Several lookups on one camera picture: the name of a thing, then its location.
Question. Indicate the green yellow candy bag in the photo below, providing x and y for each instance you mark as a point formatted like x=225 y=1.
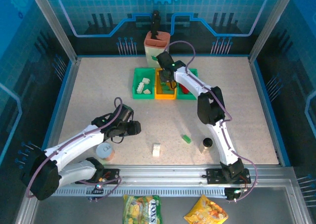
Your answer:
x=142 y=209

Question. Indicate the aluminium frame post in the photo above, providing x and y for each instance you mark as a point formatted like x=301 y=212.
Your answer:
x=54 y=24
x=271 y=24

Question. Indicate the cream knife block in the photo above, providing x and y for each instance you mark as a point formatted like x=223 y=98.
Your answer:
x=154 y=51

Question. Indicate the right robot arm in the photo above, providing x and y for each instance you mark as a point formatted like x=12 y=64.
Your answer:
x=190 y=82

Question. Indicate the red lego brick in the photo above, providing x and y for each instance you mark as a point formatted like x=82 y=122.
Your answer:
x=184 y=88

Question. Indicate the yellow storage bin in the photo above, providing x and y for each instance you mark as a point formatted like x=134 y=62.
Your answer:
x=163 y=96

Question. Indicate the yellow snack bag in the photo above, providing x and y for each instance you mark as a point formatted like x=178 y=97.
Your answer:
x=206 y=212

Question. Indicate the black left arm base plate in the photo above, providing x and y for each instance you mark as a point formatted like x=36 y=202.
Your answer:
x=111 y=175

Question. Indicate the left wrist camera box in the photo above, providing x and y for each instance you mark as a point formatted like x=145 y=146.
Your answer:
x=124 y=113

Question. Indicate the small black-lidded jar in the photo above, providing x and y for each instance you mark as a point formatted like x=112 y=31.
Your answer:
x=207 y=142

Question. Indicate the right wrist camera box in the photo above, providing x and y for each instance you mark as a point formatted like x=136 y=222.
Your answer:
x=165 y=59

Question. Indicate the aluminium frame rail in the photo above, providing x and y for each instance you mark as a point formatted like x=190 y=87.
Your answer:
x=160 y=174

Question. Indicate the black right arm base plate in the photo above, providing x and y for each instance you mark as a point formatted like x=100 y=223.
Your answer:
x=213 y=175

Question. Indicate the tin can pink label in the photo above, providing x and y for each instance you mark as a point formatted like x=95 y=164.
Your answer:
x=106 y=152

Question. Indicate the flat green lego brick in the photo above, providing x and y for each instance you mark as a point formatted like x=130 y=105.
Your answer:
x=186 y=138

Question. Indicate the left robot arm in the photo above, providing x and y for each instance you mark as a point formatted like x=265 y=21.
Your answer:
x=74 y=145

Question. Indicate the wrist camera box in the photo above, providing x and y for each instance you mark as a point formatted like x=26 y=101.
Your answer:
x=124 y=113
x=165 y=59

